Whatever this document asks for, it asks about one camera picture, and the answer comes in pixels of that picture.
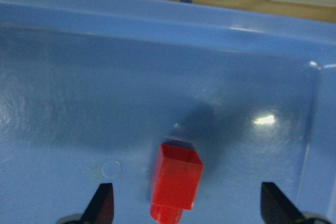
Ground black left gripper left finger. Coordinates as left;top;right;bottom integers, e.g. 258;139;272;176
80;183;114;224

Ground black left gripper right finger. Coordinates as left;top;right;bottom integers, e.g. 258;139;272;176
260;182;332;224

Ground red block with knob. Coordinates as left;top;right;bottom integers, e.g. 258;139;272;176
150;144;203;223

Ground blue plastic tray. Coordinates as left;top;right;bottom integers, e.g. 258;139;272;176
1;0;335;223

